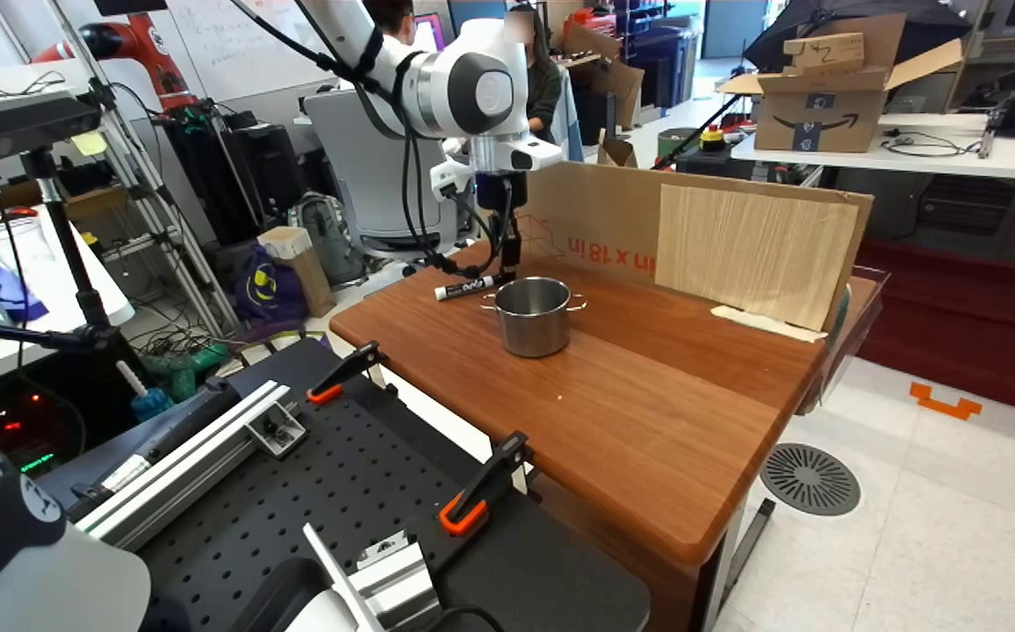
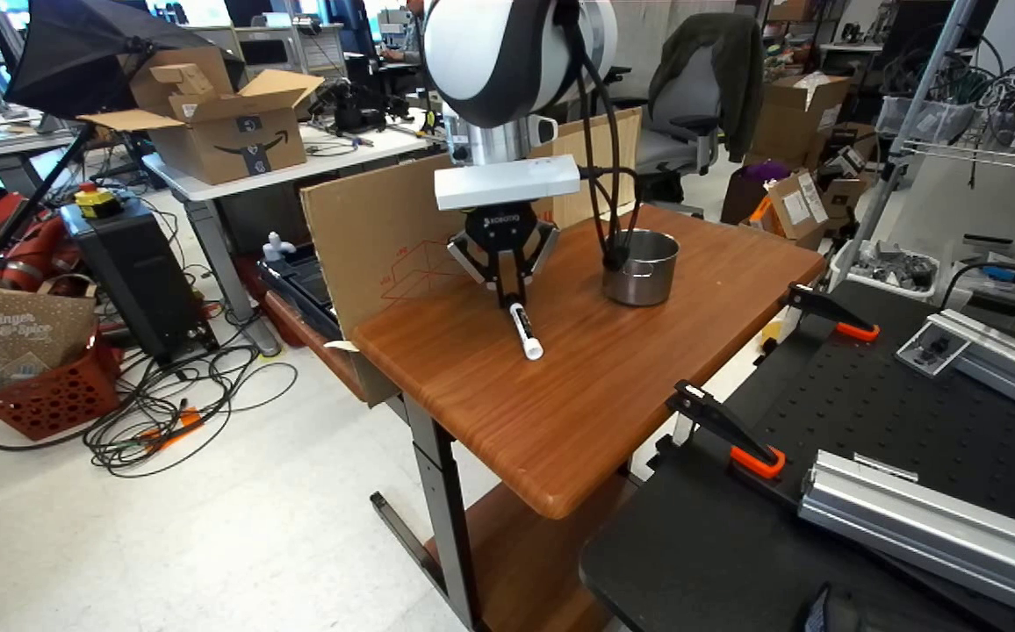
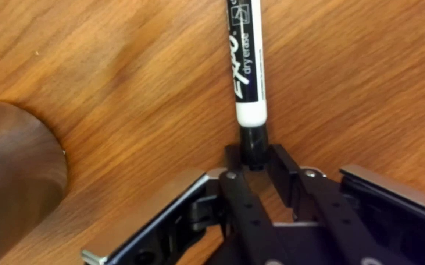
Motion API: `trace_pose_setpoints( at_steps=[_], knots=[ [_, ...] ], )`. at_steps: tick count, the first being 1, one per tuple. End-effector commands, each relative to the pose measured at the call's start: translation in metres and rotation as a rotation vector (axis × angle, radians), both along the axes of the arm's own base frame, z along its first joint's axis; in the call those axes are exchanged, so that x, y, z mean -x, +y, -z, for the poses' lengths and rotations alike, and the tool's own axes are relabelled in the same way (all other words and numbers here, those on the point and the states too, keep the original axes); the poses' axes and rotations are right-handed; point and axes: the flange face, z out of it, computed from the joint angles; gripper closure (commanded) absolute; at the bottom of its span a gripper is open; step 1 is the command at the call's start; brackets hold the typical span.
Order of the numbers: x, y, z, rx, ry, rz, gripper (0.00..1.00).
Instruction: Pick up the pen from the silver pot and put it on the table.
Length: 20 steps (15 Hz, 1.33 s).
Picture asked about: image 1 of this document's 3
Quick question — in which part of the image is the brown cardboard box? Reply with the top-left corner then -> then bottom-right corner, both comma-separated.
555,18 -> 649,152

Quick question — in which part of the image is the red machine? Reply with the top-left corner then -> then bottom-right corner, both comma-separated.
112,10 -> 197,112

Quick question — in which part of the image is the red yellow emergency stop button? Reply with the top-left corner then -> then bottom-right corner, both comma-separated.
692,118 -> 735,156

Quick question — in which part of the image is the black equipment tower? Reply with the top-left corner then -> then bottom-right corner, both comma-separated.
653,122 -> 758,183

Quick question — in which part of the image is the blue cloth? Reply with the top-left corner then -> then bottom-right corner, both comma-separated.
0,252 -> 52,327

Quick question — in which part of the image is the green tool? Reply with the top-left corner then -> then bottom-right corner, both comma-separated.
134,338 -> 236,409

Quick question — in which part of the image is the grey metal desk leg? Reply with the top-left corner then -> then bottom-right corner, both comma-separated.
706,495 -> 785,632

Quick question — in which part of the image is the white robot base dark band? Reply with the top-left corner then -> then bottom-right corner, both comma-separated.
0,411 -> 157,632

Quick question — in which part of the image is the black perforated breadboard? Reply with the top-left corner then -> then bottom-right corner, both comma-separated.
134,335 -> 656,632

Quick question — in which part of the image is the tan paper bag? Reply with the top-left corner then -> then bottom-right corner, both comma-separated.
253,220 -> 342,321

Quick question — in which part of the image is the blue suitcase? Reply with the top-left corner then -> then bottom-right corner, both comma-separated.
619,10 -> 698,116

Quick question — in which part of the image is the grey backpack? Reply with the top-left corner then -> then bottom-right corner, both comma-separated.
293,190 -> 372,289

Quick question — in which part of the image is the long white table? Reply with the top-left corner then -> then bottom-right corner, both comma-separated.
728,109 -> 1015,190

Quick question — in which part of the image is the silver metal pot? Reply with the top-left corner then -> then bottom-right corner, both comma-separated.
480,275 -> 589,363

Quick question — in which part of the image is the light wooden panel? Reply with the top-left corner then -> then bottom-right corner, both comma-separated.
649,178 -> 868,338

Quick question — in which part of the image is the open cardboard shipping box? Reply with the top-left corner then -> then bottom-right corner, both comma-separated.
722,10 -> 970,157

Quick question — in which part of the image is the black and white pen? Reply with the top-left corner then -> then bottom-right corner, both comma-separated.
430,272 -> 502,307

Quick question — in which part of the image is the cardboard sheet with red print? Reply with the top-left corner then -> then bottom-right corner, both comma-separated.
518,157 -> 879,310

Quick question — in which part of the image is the black stereo camera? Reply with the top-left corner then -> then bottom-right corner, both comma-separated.
0,89 -> 107,166

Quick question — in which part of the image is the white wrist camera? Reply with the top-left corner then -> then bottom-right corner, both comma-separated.
430,156 -> 479,203

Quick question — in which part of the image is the purple bag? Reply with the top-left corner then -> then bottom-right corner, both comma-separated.
222,234 -> 312,335

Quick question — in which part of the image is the silver metal stand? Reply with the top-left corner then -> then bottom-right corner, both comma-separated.
50,0 -> 244,340

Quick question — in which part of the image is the silver aluminium extrusion rail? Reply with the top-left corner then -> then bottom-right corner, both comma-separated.
67,375 -> 312,556
298,520 -> 448,632

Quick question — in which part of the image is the black box with red lights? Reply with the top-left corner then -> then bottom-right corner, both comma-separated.
0,384 -> 94,480

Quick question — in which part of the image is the black computer tower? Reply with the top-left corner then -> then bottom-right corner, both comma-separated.
163,109 -> 307,246

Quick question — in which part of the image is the black tripod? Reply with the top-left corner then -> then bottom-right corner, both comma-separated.
0,146 -> 148,365

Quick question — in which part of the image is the black orange bar clamp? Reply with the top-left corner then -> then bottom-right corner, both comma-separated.
431,430 -> 533,541
303,338 -> 387,411

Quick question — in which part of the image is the black photo umbrella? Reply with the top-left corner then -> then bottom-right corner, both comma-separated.
740,0 -> 979,79

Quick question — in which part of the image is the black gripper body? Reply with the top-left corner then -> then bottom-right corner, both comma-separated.
471,168 -> 531,220

